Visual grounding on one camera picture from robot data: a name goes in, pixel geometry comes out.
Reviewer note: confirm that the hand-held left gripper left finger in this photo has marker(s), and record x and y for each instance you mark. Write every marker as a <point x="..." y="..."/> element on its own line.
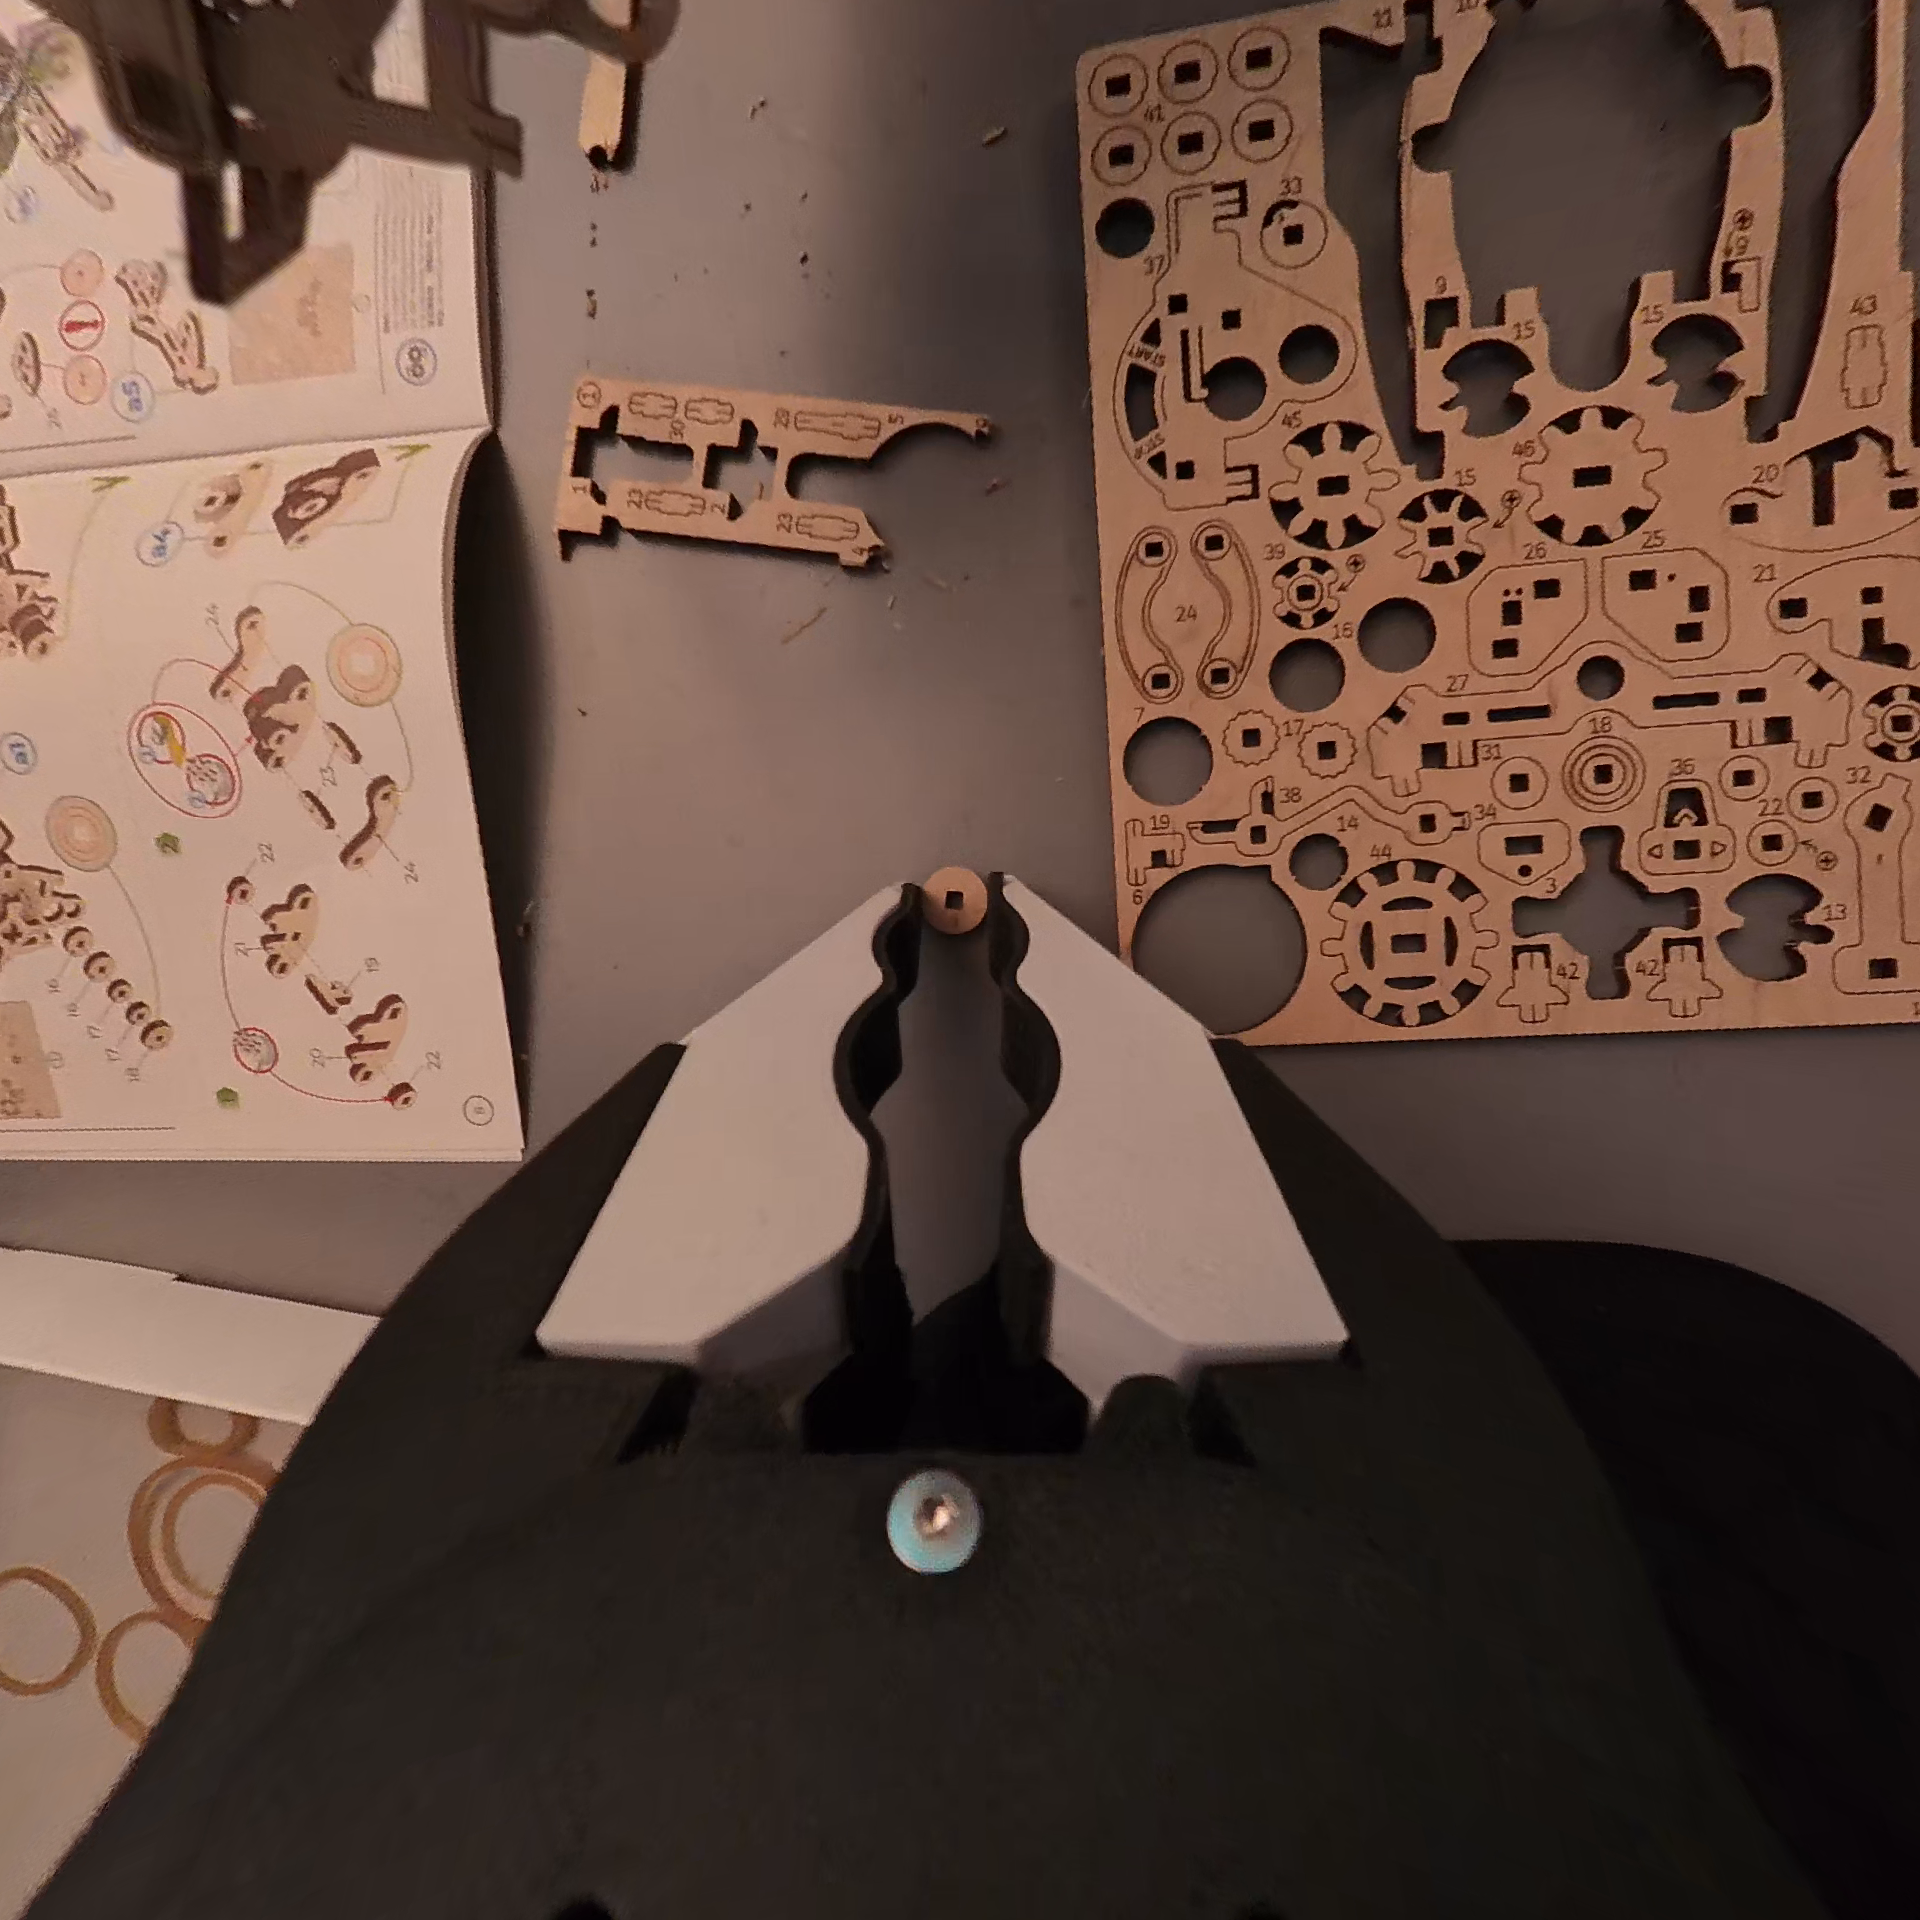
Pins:
<point x="704" y="1200"/>

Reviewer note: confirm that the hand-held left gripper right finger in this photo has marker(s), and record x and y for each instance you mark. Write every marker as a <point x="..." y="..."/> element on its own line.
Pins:
<point x="1185" y="1200"/>

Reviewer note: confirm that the small round wooden washer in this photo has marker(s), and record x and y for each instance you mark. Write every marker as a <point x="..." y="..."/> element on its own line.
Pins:
<point x="936" y="884"/>

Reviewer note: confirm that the wooden model assembly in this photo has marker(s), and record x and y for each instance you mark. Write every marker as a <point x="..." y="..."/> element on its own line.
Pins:
<point x="225" y="211"/>

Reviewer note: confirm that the illustrated instruction booklet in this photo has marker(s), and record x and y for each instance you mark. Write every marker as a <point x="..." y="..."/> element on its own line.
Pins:
<point x="421" y="901"/>

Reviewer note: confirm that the pile of rubber bands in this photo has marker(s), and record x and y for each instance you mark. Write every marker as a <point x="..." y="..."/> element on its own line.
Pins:
<point x="225" y="1433"/>

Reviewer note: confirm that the white cardboard box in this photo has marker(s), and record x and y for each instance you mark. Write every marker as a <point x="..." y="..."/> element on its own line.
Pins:
<point x="148" y="1320"/>

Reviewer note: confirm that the dark rounded object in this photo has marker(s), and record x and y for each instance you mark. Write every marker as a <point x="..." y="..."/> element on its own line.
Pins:
<point x="1769" y="1501"/>

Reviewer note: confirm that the large laser-cut wooden part sheet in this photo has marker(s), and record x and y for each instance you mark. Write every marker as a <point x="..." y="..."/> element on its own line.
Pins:
<point x="1680" y="600"/>

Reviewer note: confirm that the small wooden sheet offcut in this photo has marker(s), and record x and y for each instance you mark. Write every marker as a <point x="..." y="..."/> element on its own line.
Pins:
<point x="840" y="429"/>

